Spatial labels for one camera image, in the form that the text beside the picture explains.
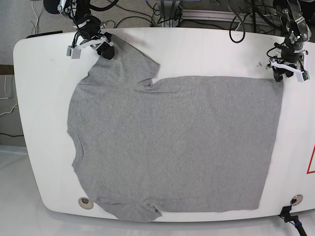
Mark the grey t-shirt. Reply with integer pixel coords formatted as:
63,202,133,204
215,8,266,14
67,36,284,222

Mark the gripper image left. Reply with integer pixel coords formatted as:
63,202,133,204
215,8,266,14
72,15,115,60

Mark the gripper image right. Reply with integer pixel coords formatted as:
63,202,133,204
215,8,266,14
266,42,309,82

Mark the aluminium frame rail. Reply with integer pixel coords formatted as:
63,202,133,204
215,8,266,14
182,9,281,26

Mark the black flat bar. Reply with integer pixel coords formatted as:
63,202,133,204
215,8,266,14
26,30,63,39

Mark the white cable on floor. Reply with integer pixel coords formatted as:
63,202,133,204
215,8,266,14
31,0,40,35

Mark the black clamp with cable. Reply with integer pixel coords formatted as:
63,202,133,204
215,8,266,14
279,206,307,236

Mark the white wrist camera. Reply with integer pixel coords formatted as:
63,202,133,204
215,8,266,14
296,70,310,83
66,46,81,59

